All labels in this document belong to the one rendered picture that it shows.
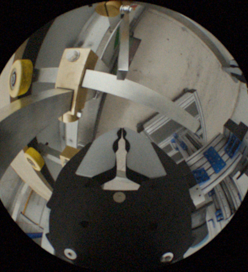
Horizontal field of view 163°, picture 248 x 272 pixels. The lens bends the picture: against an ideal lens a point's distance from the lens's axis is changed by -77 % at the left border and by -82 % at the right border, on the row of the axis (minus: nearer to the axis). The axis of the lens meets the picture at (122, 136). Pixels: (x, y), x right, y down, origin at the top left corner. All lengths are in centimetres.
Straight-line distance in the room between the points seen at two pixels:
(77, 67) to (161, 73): 101
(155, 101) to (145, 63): 93
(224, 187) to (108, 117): 131
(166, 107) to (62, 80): 18
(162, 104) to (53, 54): 39
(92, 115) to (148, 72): 85
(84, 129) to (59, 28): 44
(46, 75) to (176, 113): 26
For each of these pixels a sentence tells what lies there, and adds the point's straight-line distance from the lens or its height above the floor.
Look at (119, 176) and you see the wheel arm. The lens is 29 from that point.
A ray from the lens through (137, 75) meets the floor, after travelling 102.
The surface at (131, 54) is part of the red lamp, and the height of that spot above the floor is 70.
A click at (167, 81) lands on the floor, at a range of 113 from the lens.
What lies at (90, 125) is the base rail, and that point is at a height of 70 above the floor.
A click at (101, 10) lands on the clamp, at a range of 24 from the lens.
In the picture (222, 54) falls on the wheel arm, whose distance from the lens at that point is 33.
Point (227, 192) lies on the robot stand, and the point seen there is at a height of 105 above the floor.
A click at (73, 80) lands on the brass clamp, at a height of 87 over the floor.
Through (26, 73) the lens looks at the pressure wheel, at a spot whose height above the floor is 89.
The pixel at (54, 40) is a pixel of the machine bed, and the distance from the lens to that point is 40.
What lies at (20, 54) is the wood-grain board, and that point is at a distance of 29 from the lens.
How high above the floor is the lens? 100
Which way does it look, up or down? 57 degrees down
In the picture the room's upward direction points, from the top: 179 degrees counter-clockwise
